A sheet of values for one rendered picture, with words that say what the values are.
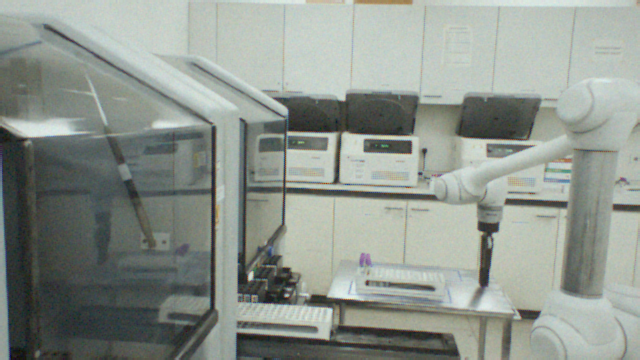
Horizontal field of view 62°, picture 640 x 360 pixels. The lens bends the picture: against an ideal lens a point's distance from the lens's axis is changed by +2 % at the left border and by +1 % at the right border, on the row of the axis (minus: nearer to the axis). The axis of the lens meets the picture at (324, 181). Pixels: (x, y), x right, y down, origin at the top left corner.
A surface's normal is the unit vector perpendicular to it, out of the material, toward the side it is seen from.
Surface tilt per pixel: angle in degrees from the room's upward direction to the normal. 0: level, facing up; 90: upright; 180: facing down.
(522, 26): 90
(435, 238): 90
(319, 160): 90
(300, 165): 90
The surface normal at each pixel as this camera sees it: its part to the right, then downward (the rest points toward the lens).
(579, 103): -0.87, -0.07
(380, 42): -0.11, 0.13
